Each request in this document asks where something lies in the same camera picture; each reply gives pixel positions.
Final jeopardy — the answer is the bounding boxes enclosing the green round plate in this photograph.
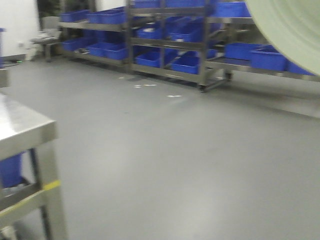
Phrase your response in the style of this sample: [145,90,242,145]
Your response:
[246,0,320,75]

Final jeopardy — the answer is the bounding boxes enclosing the steel shelf rack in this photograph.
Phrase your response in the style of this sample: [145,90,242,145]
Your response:
[204,16,320,82]
[59,6,128,67]
[125,0,228,93]

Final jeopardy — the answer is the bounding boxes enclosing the right steel shelf rack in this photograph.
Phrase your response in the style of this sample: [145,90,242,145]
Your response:
[204,16,320,82]

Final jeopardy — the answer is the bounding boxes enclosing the small grey cart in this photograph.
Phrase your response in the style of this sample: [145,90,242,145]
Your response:
[30,28,62,63]

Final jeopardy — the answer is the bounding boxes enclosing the left steel shelf rack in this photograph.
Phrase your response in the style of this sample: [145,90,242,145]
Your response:
[59,6,128,67]

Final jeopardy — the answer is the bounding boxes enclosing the blue bin shelf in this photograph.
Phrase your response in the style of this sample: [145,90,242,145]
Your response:
[250,49,287,72]
[103,45,129,61]

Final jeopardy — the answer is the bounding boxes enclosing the blue bin right shelf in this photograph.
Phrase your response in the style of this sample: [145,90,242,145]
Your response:
[250,49,287,72]

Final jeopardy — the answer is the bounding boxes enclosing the blue bin rack bottom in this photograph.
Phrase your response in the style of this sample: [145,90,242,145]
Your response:
[135,51,161,68]
[170,56,200,75]

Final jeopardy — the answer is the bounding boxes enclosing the blue bin left shelf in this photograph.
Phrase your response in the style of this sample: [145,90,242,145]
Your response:
[103,45,129,61]

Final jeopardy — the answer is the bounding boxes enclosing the stainless steel table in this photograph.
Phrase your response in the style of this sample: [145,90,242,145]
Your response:
[0,94,69,240]

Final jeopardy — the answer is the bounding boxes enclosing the blue bin under table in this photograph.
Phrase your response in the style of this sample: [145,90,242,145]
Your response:
[0,152,24,188]

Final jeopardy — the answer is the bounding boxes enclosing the middle steel shelf rack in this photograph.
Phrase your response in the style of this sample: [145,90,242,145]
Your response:
[125,0,228,93]

